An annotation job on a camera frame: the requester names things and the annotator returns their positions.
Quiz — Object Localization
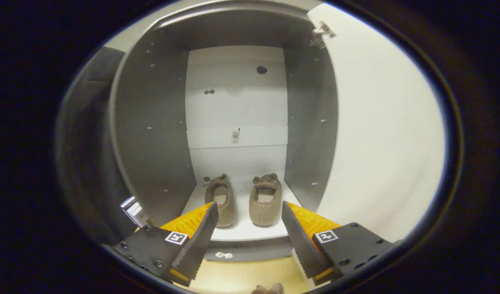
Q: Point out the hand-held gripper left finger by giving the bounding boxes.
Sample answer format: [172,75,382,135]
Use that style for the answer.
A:
[111,201,220,287]

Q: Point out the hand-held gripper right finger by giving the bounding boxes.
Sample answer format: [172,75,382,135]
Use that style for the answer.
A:
[281,200,394,287]

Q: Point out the grey shoe cabinet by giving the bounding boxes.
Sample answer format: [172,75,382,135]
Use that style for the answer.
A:
[109,2,339,262]

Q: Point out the white shoe cabinet door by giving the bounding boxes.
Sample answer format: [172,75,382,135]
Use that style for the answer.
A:
[307,2,445,242]

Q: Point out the metal door hinge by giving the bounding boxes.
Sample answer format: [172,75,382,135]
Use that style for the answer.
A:
[311,21,336,49]

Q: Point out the white and blue book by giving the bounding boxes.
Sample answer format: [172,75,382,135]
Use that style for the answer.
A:
[120,196,150,228]

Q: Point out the black backdrop cloth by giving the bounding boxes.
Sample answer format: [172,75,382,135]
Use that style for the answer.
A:
[56,47,137,245]

